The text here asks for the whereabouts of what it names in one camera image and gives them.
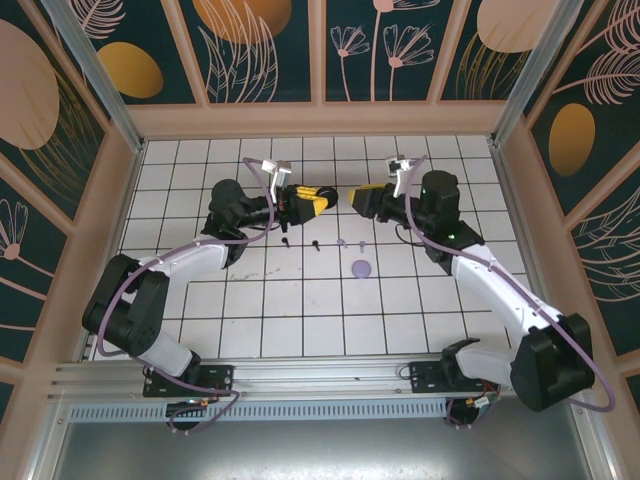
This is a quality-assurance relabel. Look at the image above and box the aluminium corner post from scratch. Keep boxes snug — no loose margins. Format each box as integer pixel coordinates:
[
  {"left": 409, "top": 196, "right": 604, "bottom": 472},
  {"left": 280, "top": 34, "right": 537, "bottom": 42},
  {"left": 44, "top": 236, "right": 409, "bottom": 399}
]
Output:
[
  {"left": 41, "top": 0, "right": 147, "bottom": 154},
  {"left": 491, "top": 0, "right": 597, "bottom": 147}
]

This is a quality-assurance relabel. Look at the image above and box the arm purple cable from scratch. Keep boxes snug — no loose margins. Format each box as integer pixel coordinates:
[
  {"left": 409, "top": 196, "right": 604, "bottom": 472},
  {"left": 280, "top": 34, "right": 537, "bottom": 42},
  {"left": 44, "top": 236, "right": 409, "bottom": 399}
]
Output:
[
  {"left": 97, "top": 157, "right": 281, "bottom": 435},
  {"left": 399, "top": 154, "right": 617, "bottom": 430}
]

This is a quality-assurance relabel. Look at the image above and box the aluminium table edge rail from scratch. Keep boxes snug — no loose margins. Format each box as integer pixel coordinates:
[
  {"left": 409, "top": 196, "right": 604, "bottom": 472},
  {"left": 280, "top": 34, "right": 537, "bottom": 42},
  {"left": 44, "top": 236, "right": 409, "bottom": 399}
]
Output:
[
  {"left": 488, "top": 139, "right": 569, "bottom": 354},
  {"left": 74, "top": 142, "right": 146, "bottom": 362}
]

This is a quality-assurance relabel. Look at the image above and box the aluminium mounting rail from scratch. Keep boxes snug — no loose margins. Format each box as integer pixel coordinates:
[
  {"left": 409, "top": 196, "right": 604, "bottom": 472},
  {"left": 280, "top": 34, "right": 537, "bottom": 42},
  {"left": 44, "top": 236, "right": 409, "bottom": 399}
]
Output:
[{"left": 47, "top": 353, "right": 596, "bottom": 405}]

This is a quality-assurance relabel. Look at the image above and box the slotted grey cable duct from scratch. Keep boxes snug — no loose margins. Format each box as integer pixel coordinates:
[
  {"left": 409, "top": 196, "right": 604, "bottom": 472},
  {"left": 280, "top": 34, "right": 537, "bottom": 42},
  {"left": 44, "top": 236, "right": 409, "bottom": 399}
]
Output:
[{"left": 67, "top": 399, "right": 451, "bottom": 424}]

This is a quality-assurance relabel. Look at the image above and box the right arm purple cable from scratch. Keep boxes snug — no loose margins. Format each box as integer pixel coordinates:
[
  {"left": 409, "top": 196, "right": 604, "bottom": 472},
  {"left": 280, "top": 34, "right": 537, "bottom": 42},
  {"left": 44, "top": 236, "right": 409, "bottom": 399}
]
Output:
[{"left": 399, "top": 154, "right": 617, "bottom": 430}]

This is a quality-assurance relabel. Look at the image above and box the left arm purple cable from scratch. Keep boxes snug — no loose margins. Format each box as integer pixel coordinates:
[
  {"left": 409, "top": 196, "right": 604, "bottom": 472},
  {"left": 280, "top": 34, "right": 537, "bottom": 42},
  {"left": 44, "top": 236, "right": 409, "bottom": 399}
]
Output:
[{"left": 97, "top": 157, "right": 281, "bottom": 435}]

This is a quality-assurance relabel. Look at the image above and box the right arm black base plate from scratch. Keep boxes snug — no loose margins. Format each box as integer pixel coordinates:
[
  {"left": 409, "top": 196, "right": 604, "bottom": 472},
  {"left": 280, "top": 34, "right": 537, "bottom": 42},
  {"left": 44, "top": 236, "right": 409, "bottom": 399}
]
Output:
[{"left": 408, "top": 360, "right": 501, "bottom": 396}]

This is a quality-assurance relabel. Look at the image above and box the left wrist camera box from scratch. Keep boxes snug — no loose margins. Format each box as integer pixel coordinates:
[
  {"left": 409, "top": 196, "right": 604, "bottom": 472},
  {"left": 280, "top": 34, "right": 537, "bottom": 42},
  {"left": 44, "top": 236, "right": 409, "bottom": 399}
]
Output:
[{"left": 260, "top": 158, "right": 294, "bottom": 189}]

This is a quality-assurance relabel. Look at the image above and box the grey metal sheet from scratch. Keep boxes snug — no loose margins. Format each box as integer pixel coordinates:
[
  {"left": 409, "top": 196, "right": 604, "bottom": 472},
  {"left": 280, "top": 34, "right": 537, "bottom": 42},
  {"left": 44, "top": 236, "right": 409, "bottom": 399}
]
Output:
[{"left": 29, "top": 394, "right": 619, "bottom": 480}]

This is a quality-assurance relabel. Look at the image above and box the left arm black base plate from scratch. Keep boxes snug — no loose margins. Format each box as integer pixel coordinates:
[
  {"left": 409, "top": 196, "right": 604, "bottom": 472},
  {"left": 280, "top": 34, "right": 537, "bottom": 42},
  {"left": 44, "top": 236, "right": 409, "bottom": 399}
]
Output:
[{"left": 143, "top": 364, "right": 236, "bottom": 399}]

